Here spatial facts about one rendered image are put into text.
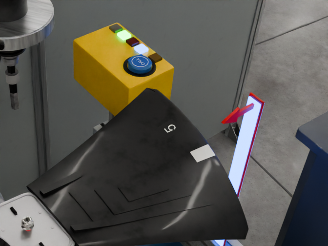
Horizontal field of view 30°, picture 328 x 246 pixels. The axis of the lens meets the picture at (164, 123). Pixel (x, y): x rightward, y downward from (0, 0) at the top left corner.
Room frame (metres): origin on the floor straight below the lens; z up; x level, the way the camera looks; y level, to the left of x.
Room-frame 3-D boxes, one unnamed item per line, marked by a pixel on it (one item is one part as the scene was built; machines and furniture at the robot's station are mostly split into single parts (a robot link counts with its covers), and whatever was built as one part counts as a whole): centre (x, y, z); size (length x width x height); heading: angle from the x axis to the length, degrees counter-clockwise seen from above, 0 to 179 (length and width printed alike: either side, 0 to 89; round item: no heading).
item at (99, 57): (0.83, 0.08, 1.02); 0.16 x 0.10 x 0.11; 46
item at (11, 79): (0.37, 0.13, 1.38); 0.01 x 0.01 x 0.05
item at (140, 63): (0.80, 0.05, 1.08); 0.04 x 0.04 x 0.02
